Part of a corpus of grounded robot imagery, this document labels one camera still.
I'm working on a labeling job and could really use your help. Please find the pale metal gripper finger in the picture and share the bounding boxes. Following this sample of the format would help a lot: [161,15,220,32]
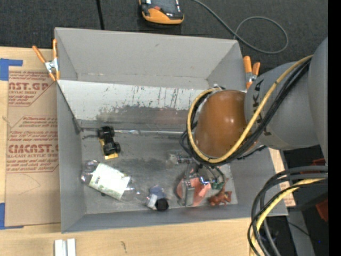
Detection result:
[185,180,196,207]

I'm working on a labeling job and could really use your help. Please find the salmon pink cloth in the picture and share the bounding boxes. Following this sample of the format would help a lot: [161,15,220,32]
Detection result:
[176,177,212,207]

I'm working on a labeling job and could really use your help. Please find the orange-brown toy animal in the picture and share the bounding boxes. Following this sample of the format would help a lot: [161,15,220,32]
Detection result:
[207,179,233,207]

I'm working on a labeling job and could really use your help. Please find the blue bottle with black cap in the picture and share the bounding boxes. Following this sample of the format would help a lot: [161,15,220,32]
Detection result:
[145,185,170,212]

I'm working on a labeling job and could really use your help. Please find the clear plastic bottle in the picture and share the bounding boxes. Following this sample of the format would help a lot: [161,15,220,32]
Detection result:
[80,159,150,204]

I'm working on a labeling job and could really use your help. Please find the yellow toy truck black wheels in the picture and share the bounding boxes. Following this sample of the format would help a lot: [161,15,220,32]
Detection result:
[96,125,121,161]

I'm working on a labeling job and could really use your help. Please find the grey metal bin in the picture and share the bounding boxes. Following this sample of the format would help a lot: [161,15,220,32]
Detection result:
[54,27,289,234]

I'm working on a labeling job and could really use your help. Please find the brown cardboard board red print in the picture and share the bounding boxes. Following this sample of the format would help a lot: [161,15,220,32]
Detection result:
[0,46,296,230]

